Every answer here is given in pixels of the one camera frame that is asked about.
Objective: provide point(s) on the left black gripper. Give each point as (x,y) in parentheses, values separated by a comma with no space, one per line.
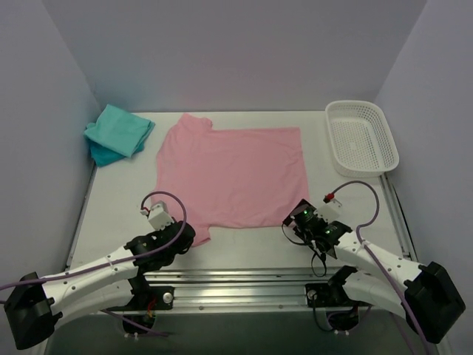
(183,232)

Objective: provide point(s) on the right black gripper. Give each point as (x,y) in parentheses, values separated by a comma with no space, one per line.
(294,215)

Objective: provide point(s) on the pink t-shirt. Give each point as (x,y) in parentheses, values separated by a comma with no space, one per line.
(231,178)

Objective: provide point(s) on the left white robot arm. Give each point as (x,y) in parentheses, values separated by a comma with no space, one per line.
(37,306)

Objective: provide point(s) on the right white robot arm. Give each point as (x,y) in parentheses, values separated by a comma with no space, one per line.
(425,296)

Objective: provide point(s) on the white perforated plastic basket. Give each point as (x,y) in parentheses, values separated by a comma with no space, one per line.
(361,142)

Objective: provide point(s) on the teal folded t-shirt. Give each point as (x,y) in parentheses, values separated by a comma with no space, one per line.
(116,135)

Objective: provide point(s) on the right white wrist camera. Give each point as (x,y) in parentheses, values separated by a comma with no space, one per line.
(331,208)

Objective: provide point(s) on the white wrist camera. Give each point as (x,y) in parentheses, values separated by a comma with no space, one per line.
(331,208)
(158,216)

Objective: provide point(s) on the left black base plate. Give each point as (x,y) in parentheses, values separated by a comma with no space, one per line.
(156,298)

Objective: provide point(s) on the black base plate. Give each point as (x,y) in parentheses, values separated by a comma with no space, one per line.
(325,295)
(156,298)

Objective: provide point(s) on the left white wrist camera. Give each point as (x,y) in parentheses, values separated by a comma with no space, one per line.
(158,216)

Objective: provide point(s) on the aluminium rail frame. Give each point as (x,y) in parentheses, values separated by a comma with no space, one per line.
(242,293)

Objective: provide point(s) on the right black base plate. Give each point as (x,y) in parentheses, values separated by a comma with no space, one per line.
(325,295)

